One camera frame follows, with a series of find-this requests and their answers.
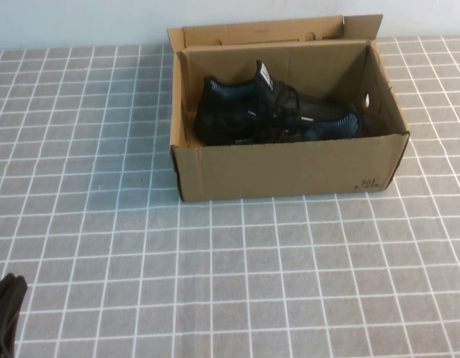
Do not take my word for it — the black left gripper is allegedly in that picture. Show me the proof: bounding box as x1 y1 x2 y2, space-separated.
0 274 28 358

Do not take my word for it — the brown cardboard shoe box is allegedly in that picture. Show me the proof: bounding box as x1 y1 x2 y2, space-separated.
166 13 412 203

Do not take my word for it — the grey checked tablecloth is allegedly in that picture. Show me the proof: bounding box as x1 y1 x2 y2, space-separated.
0 34 460 358

